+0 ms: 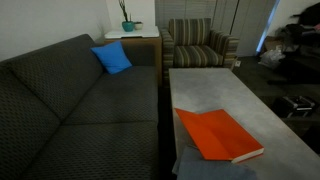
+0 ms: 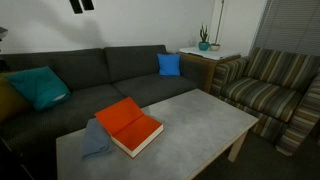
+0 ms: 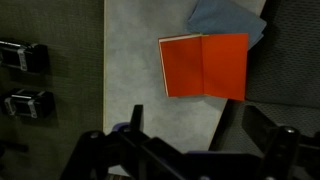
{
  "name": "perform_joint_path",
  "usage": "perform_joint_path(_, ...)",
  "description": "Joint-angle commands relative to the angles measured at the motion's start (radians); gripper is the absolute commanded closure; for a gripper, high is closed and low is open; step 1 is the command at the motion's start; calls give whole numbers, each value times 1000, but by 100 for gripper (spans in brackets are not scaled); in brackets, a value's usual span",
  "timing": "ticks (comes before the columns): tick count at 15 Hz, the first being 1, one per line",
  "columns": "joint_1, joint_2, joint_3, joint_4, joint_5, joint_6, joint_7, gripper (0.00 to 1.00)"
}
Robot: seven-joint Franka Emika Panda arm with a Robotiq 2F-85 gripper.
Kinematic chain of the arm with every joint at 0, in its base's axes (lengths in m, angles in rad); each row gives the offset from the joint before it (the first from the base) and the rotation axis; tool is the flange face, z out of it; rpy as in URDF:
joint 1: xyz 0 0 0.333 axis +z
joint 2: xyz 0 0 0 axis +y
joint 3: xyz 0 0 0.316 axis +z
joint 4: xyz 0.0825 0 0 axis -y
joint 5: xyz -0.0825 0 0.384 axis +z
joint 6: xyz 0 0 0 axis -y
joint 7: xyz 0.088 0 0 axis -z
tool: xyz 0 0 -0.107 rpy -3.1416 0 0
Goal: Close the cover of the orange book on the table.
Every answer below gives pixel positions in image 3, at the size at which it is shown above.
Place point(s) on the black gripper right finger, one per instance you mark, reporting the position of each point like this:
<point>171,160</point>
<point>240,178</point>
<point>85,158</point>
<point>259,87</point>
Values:
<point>283,147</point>

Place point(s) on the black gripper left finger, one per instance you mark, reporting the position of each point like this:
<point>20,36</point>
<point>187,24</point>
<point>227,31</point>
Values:
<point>96,153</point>

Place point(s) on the orange hardcover book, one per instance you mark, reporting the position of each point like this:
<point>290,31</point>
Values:
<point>212,65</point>

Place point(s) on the grey top coffee table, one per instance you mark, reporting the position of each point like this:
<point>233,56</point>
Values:
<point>133,73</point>

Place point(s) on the blue-grey folded cloth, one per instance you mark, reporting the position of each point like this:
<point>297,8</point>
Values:
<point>225,17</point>

